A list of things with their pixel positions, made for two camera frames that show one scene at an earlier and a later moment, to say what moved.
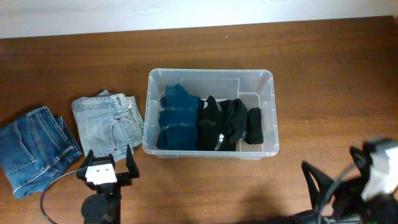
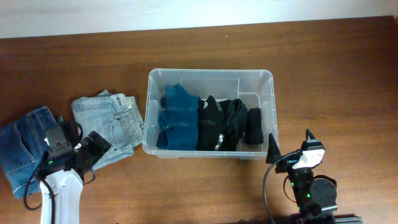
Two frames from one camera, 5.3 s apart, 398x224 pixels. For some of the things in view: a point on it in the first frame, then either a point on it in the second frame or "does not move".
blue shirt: [179, 119] does not move
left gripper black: [123, 178] to [94, 145]
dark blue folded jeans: [35, 149] does not move
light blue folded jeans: [109, 123] does not move
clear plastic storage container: [254, 87] does not move
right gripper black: [314, 179] to [286, 163]
